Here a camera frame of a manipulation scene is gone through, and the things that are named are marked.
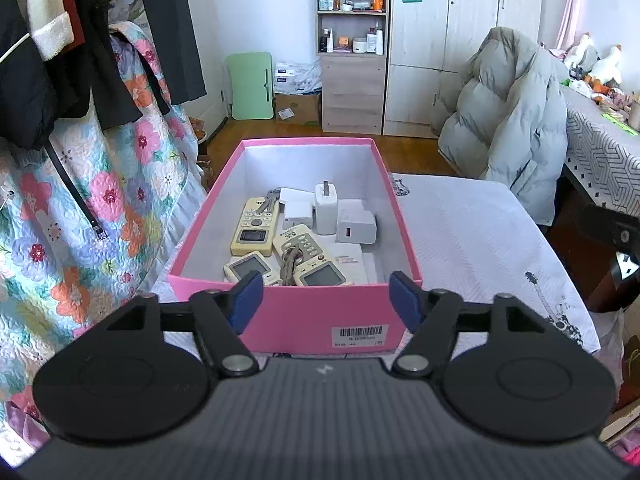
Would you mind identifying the small cream remote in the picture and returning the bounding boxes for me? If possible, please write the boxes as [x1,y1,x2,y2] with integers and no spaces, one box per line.
[224,252,281,286]

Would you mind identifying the yellowed TCL remote control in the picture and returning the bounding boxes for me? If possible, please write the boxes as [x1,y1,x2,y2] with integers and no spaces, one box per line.
[230,197,279,258]

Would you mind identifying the cream remote with display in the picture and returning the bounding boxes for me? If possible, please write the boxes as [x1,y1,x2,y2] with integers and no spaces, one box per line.
[272,224,352,287]

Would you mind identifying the white power adapter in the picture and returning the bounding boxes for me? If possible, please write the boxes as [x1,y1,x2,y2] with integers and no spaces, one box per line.
[336,200,378,245]

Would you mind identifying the small white charger cube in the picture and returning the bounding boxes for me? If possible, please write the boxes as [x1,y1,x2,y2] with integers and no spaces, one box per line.
[283,200,314,230]

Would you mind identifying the silver key bunch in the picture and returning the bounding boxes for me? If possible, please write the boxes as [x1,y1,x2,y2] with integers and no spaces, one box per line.
[256,188,281,214]

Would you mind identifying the white rounded charger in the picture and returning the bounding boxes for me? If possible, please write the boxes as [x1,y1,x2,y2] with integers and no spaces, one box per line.
[314,180,338,235]

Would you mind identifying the grey patterned side table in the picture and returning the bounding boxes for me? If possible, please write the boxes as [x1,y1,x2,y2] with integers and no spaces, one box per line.
[562,87,639,217]

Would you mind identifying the white patterned tablecloth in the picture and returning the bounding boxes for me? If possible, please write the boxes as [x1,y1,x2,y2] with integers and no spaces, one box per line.
[156,176,600,352]

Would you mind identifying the grey puffer jacket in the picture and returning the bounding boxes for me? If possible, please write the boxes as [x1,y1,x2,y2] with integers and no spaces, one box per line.
[438,27,568,226]

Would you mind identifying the floral quilt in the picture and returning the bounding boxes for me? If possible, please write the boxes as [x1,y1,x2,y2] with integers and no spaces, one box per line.
[1,22,205,460]

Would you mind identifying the plush toys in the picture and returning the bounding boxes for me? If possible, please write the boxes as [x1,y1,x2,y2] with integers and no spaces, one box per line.
[564,32,623,87]

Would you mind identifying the cardboard box on floor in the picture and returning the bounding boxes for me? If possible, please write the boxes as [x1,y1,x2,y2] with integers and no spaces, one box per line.
[274,93,321,127]

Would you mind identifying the green folding table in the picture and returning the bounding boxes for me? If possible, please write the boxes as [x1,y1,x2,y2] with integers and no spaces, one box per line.
[226,52,273,120]

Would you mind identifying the black belt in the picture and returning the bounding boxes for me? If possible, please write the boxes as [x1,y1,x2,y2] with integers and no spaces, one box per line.
[43,140,108,240]

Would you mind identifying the white plastic package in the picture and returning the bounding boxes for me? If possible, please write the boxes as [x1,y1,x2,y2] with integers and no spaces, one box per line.
[273,58,322,96]

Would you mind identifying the light wood wardrobe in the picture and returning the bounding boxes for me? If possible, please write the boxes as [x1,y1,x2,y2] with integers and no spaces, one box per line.
[383,0,541,139]

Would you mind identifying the black hanging garment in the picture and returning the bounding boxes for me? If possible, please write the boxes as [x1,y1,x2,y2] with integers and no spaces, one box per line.
[1,0,206,150]

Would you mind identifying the wooden shelf cabinet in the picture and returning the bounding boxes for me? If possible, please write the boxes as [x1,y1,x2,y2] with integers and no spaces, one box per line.
[316,0,390,134]

